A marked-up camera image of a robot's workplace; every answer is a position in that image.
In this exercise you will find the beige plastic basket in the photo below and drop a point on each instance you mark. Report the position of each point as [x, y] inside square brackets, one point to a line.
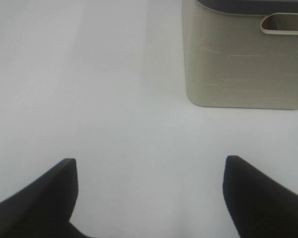
[241, 53]

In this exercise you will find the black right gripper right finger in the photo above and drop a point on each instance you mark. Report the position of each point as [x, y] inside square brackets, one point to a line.
[259, 206]

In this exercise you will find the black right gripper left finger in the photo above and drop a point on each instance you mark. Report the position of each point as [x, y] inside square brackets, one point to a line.
[43, 209]

